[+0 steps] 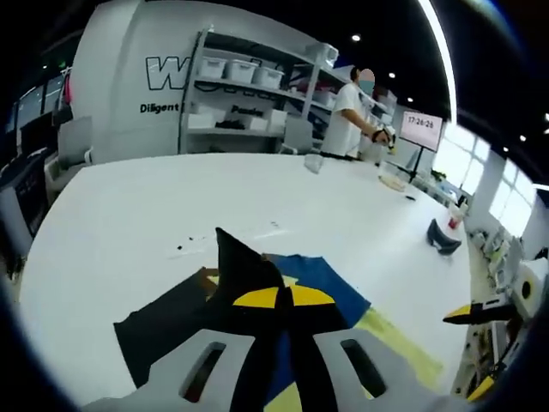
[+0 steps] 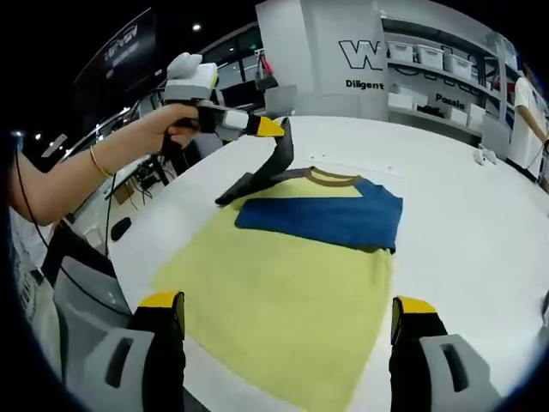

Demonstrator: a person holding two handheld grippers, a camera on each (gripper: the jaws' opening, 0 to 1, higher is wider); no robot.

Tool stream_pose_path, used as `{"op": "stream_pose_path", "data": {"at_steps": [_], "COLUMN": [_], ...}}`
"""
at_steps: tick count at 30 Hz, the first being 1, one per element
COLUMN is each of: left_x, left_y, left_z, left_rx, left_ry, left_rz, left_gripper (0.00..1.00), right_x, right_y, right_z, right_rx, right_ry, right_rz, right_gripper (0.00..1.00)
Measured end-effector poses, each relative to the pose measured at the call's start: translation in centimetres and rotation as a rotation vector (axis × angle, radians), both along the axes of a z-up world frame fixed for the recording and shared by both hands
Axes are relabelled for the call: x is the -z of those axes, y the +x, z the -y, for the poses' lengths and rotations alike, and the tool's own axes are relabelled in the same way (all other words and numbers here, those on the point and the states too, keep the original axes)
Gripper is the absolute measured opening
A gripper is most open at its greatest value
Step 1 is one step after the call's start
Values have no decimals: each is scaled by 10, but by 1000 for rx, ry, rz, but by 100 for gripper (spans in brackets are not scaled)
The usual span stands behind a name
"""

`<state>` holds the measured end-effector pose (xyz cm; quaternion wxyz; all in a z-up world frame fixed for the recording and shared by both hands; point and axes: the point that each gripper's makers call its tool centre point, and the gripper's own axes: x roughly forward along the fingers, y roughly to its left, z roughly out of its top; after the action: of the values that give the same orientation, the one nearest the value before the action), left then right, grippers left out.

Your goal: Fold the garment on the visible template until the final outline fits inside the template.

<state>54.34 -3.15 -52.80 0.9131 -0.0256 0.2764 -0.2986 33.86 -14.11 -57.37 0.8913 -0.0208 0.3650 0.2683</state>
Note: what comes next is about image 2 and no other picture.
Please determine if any person's left hand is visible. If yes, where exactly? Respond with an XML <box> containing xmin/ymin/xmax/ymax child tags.
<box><xmin>113</xmin><ymin>106</ymin><xmax>202</xmax><ymax>173</ymax></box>

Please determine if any white storage bin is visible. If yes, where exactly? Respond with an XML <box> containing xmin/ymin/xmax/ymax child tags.
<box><xmin>418</xmin><ymin>45</ymin><xmax>445</xmax><ymax>70</ymax></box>
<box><xmin>389</xmin><ymin>42</ymin><xmax>419</xmax><ymax>64</ymax></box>
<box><xmin>443</xmin><ymin>53</ymin><xmax>474</xmax><ymax>76</ymax></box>

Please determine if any grey cabinet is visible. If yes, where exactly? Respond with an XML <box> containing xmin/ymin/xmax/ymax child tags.
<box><xmin>482</xmin><ymin>113</ymin><xmax>512</xmax><ymax>158</ymax></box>

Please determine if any dark hanging bag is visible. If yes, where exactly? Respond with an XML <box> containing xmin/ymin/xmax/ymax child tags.
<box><xmin>255</xmin><ymin>53</ymin><xmax>276</xmax><ymax>92</ymax></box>

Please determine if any dark wall screen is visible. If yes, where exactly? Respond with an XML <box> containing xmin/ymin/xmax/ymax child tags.
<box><xmin>73</xmin><ymin>7</ymin><xmax>158</xmax><ymax>94</ymax></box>

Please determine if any grey chair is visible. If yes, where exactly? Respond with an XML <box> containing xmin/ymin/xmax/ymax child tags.
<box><xmin>42</xmin><ymin>246</ymin><xmax>132</xmax><ymax>387</ymax></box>
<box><xmin>263</xmin><ymin>83</ymin><xmax>298</xmax><ymax>118</ymax></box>

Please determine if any grey metal shelf unit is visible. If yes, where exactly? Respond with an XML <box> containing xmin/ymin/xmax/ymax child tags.
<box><xmin>380</xmin><ymin>16</ymin><xmax>522</xmax><ymax>141</ymax></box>

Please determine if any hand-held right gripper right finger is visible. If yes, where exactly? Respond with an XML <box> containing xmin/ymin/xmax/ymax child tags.
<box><xmin>389</xmin><ymin>295</ymin><xmax>504</xmax><ymax>412</ymax></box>

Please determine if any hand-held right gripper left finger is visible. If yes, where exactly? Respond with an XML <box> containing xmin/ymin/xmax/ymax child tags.
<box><xmin>80</xmin><ymin>291</ymin><xmax>186</xmax><ymax>412</ymax></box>

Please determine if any black oval object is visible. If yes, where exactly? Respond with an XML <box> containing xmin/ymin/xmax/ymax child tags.
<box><xmin>110</xmin><ymin>215</ymin><xmax>132</xmax><ymax>243</ymax></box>

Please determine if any gold bracelet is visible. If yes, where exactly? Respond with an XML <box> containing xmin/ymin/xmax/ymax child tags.
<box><xmin>88</xmin><ymin>144</ymin><xmax>115</xmax><ymax>179</ymax></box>

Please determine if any small white object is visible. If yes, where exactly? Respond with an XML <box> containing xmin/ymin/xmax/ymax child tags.
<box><xmin>473</xmin><ymin>145</ymin><xmax>499</xmax><ymax>167</ymax></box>

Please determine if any person's white shirt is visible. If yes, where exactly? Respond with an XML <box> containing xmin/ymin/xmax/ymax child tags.
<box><xmin>7</xmin><ymin>209</ymin><xmax>65</xmax><ymax>370</ymax></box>

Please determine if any yellow garment with blue sleeve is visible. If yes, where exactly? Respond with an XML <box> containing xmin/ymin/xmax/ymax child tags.
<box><xmin>152</xmin><ymin>115</ymin><xmax>404</xmax><ymax>412</ymax></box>

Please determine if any black monitor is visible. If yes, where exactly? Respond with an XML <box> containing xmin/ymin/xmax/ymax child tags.
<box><xmin>218</xmin><ymin>81</ymin><xmax>259</xmax><ymax>105</ymax></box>

